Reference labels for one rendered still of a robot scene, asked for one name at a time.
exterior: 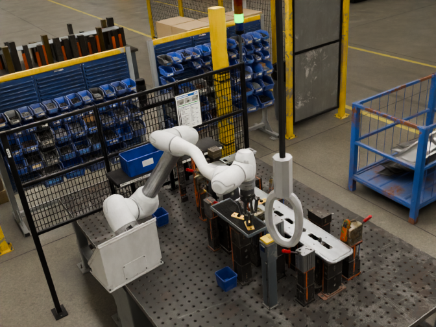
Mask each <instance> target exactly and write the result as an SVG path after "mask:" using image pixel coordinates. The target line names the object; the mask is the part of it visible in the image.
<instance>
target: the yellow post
mask: <svg viewBox="0 0 436 327"><path fill-rule="evenodd" d="M208 19H209V26H210V40H211V48H212V62H213V70H217V69H221V68H224V67H228V66H229V64H228V55H227V49H226V20H225V11H224V7H222V6H213V7H210V8H208ZM227 74H228V71H226V75H227ZM217 75H218V83H219V90H220V91H219V92H218V85H217V84H218V83H217ZM219 77H220V74H219V73H218V74H215V77H214V78H216V79H215V84H216V91H217V97H218V96H221V89H222V95H224V90H223V89H224V88H226V87H227V94H228V95H225V100H226V102H225V103H224V102H223V104H222V103H221V102H222V97H220V105H221V108H223V109H221V113H220V110H219V109H220V105H219V104H217V103H219V98H217V99H216V104H217V105H218V113H219V115H220V114H223V112H224V115H225V113H227V112H230V106H229V107H227V106H228V104H227V96H228V100H230V99H232V98H231V89H230V95H229V87H230V82H229V86H228V82H227V83H224V88H223V84H221V85H220V83H221V82H220V78H219ZM228 78H229V80H230V75H229V76H228V75H227V76H226V79H225V77H223V80H224V82H226V81H228ZM223 101H224V96H223ZM225 104H226V111H225ZM227 114H228V113H227ZM229 120H230V123H232V122H233V117H232V121H231V118H230V117H229ZM229 120H228V117H227V127H226V126H224V125H226V120H225V121H222V127H223V126H224V127H225V131H226V132H225V134H224V127H223V135H222V133H221V132H222V127H221V122H219V127H220V133H221V134H220V135H221V138H223V137H225V135H226V144H225V138H223V139H221V142H220V143H221V144H223V142H224V149H225V148H227V149H225V150H224V154H225V156H226V151H227V153H229V152H230V155H231V154H233V153H234V152H231V145H232V146H233V141H232V140H233V138H234V135H233V137H232V124H230V128H229V125H228V124H229ZM227 128H228V135H227ZM230 129H231V130H230ZM229 130H230V131H229ZM233 134H234V129H233ZM220 135H219V139H220ZM229 135H231V144H230V142H228V141H230V136H229ZM227 136H229V137H227ZM227 142H228V143H229V151H228V143H227ZM232 151H234V146H233V147H232ZM225 156H224V157H225Z"/></svg>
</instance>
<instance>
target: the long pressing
mask: <svg viewBox="0 0 436 327"><path fill-rule="evenodd" d="M208 165H209V166H210V167H211V168H216V167H218V166H227V165H226V164H225V163H223V162H221V161H215V162H212V163H209V164H208ZM254 193H255V195H259V196H260V200H261V199H264V198H266V199H267V195H268V194H266V193H265V192H264V191H262V190H260V189H259V188H257V187H256V186H255V188H254ZM258 207H259V208H261V209H262V210H264V211H265V206H264V205H262V204H260V205H258ZM273 208H274V210H273V215H276V214H275V213H274V212H275V211H278V212H280V213H281V214H283V216H281V218H282V219H283V220H284V219H286V218H289V219H290V220H292V221H293V222H294V221H295V215H294V211H293V210H292V209H290V208H288V207H287V206H286V205H284V204H282V203H281V202H279V201H278V200H275V201H274V204H273ZM289 227H290V228H289ZM303 228H304V229H306V230H307V231H305V232H302V235H301V238H300V240H299V242H298V243H299V244H301V245H302V246H304V245H306V244H308V245H310V246H311V247H313V248H314V249H315V255H316V256H318V257H319V258H320V259H322V260H323V261H325V262H326V263H329V264H335V263H337V262H339V261H341V260H343V259H345V258H346V257H348V256H349V255H351V254H352V253H353V249H352V248H351V247H349V246H348V245H347V244H345V243H343V242H342V241H340V240H339V239H337V238H336V237H334V236H333V235H331V234H329V233H327V232H326V231H325V230H323V229H322V228H320V227H318V226H317V225H315V224H313V223H312V222H311V221H309V220H307V219H306V218H304V224H303ZM294 230H295V224H290V223H288V222H287V221H286V220H284V233H285V234H286V235H288V236H289V237H292V236H293V233H294ZM308 234H313V235H314V236H316V237H318V238H319V237H321V238H322V242H325V243H327V244H328V245H329V246H331V247H332V248H331V249H327V248H326V247H324V246H323V245H321V243H322V242H318V240H314V239H312V238H311V237H309V236H308ZM326 237H327V238H326Z"/></svg>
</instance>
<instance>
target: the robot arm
mask: <svg viewBox="0 0 436 327"><path fill-rule="evenodd" d="M198 139H199V135H198V132H197V131H196V130H195V129H194V128H193V127H190V126H186V125H183V126H177V127H173V128H168V129H165V130H162V131H161V130H157V131H154V132H153V133H152V134H151V135H150V138H149V140H150V143H151V144H152V145H153V146H154V147H155V148H157V149H159V150H161V151H164V152H163V154H162V156H161V158H160V159H159V161H158V163H157V164H156V166H155V168H154V169H153V171H152V173H151V175H150V177H149V178H148V180H147V181H146V183H145V185H144V186H141V187H139V188H138V189H137V190H136V191H135V192H134V193H133V194H132V195H131V196H130V197H129V198H123V196H121V195H116V194H114V195H111V196H110V197H108V198H107V199H105V200H104V202H103V212H104V216H105V217H106V220H107V221H108V224H109V225H110V227H111V229H112V230H113V231H114V233H115V236H118V235H120V234H122V233H124V232H126V231H128V230H130V229H132V228H134V227H137V226H139V225H140V224H138V222H137V220H140V219H143V218H146V217H148V216H150V215H152V214H153V213H154V212H155V211H156V210H157V209H158V205H159V200H158V192H159V190H160V189H161V187H162V186H163V184H164V182H165V181H166V179H167V177H168V176H169V174H170V172H171V171H172V169H173V167H174V166H175V164H176V163H177V161H178V159H179V158H180V157H181V156H183V155H188V156H190V157H192V159H193V161H194V162H195V164H196V166H197V167H198V169H199V171H200V172H201V174H202V175H203V176H205V177H206V178H208V179H209V180H211V181H212V189H213V191H214V192H215V193H216V194H219V195H225V194H227V193H230V192H231V191H233V190H235V189H236V188H237V187H239V189H240V196H239V198H238V199H236V202H237V204H238V207H239V211H240V214H241V215H244V220H245V221H246V225H247V226H248V215H247V203H248V202H249V204H250V212H249V215H250V223H251V226H253V224H252V220H253V219H254V213H257V210H258V201H259V199H260V196H259V195H255V193H254V188H255V186H256V185H255V174H256V161H255V157H254V154H253V152H252V151H251V150H249V149H241V150H238V151H237V153H236V157H235V160H234V162H233V164H232V165H231V166H218V167H216V168H211V167H210V166H209V165H208V163H207V161H206V159H205V157H204V155H203V153H202V152H201V151H200V149H199V148H198V147H196V146H195V144H196V143H197V142H198ZM254 198H255V203H254V210H253V205H252V201H253V200H254ZM240 200H242V201H243V211H242V209H241V205H240Z"/></svg>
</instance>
